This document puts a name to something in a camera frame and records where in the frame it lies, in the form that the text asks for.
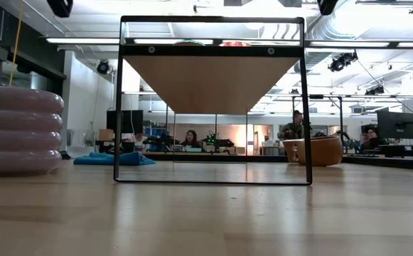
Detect purple ribbed mug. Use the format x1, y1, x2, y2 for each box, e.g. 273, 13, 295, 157
0, 85, 65, 176

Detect long ceiling light strip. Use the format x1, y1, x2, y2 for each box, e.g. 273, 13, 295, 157
45, 37, 214, 46
304, 40, 413, 49

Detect black ceiling spotlight cluster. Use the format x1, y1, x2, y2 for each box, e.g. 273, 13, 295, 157
365, 85, 385, 96
328, 50, 359, 73

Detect person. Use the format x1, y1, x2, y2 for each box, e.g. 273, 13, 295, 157
277, 110, 305, 140
180, 129, 203, 149
360, 127, 388, 151

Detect cardboard box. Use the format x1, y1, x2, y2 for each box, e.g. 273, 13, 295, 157
98, 128, 115, 142

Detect black computer monitor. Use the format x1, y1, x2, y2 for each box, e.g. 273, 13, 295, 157
376, 110, 413, 140

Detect blue cloth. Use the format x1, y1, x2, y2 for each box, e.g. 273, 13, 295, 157
73, 151, 156, 166

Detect black robot green lights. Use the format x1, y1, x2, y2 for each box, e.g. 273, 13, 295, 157
201, 130, 235, 149

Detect silver ventilation duct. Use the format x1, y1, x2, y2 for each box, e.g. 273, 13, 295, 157
304, 6, 356, 72

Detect yellow cable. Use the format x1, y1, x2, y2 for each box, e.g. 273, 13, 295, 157
9, 0, 25, 87

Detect wooden shelf black metal frame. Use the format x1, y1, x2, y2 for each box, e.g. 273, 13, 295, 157
113, 15, 313, 186

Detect black aluminium rig frame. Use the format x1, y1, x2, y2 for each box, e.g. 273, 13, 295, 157
141, 151, 413, 171

